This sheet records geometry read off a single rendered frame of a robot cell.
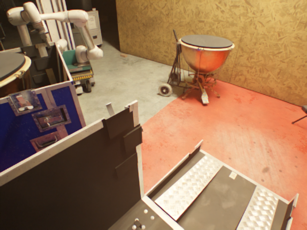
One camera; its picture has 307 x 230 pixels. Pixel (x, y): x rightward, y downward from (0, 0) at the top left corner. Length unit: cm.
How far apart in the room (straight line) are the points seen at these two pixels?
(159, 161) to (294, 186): 123
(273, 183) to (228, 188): 44
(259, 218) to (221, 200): 29
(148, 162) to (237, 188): 80
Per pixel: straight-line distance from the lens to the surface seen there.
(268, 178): 188
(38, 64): 199
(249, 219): 147
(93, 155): 70
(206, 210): 147
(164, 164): 167
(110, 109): 68
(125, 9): 428
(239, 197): 162
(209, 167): 166
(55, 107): 103
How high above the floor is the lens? 134
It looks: 37 degrees down
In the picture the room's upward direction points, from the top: straight up
